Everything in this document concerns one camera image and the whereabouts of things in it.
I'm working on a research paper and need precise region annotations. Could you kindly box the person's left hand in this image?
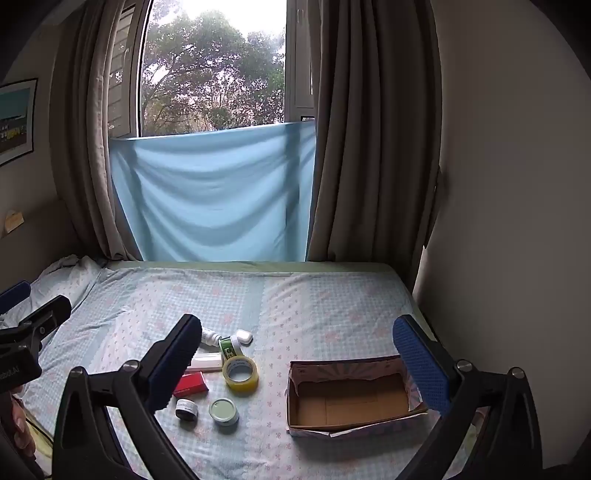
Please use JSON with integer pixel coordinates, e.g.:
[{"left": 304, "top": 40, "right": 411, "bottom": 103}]
[{"left": 8, "top": 391, "right": 36, "bottom": 453}]

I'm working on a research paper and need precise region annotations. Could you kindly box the green mattress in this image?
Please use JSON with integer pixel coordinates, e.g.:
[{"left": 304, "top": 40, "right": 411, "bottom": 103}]
[{"left": 106, "top": 260, "right": 438, "bottom": 342}]

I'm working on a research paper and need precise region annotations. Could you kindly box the crumpled pale pillow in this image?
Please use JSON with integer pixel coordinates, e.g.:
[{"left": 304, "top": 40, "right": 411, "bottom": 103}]
[{"left": 0, "top": 255, "right": 109, "bottom": 324}]

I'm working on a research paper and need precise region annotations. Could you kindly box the checked floral bed sheet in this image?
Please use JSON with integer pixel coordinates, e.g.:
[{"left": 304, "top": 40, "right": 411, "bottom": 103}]
[{"left": 0, "top": 263, "right": 490, "bottom": 480}]

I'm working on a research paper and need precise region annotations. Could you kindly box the window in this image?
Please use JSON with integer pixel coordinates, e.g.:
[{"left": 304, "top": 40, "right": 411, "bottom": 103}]
[{"left": 108, "top": 0, "right": 320, "bottom": 139}]

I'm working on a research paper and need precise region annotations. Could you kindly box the yellow tape roll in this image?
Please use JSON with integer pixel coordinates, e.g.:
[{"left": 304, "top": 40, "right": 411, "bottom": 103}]
[{"left": 223, "top": 355, "right": 259, "bottom": 397}]

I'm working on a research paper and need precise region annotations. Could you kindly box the white remote control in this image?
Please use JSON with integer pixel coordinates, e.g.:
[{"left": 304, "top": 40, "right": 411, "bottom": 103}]
[{"left": 185, "top": 353, "right": 225, "bottom": 373}]

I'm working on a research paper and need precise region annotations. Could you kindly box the light blue hanging cloth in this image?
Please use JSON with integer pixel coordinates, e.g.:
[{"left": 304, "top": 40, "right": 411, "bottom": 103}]
[{"left": 109, "top": 121, "right": 319, "bottom": 263}]

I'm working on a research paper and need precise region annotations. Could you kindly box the small black jar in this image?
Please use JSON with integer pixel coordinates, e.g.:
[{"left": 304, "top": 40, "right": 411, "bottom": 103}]
[{"left": 175, "top": 399, "right": 200, "bottom": 422}]

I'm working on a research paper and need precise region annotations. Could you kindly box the small red box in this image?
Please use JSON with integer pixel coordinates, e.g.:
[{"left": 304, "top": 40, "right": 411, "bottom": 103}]
[{"left": 173, "top": 373, "right": 208, "bottom": 398}]

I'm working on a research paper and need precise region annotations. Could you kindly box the round green-lid tin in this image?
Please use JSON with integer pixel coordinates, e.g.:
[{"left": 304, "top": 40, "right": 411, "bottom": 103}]
[{"left": 209, "top": 398, "right": 240, "bottom": 425}]

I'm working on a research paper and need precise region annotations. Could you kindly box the paper-wrapped cardboard box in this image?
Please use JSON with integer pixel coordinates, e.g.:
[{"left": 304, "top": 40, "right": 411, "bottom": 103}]
[{"left": 286, "top": 354, "right": 430, "bottom": 437}]

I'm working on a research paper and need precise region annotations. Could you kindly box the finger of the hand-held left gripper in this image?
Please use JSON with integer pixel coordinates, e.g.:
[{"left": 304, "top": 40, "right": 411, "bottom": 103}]
[
  {"left": 0, "top": 281, "right": 32, "bottom": 315},
  {"left": 0, "top": 295, "right": 72, "bottom": 345}
]

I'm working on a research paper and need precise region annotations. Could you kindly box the framed wall picture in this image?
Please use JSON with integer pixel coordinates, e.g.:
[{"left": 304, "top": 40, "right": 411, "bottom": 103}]
[{"left": 0, "top": 78, "right": 38, "bottom": 167}]

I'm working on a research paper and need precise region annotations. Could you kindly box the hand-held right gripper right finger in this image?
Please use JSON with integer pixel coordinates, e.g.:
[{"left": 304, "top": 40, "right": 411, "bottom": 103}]
[{"left": 392, "top": 315, "right": 543, "bottom": 480}]

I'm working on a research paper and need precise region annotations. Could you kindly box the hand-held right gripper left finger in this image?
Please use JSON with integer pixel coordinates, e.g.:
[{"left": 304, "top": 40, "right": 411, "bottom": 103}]
[{"left": 51, "top": 314, "right": 204, "bottom": 480}]

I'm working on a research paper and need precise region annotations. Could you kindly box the grey-brown curtain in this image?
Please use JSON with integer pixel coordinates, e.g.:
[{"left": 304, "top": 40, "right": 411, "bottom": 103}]
[
  {"left": 50, "top": 0, "right": 154, "bottom": 262},
  {"left": 305, "top": 0, "right": 445, "bottom": 278}
]

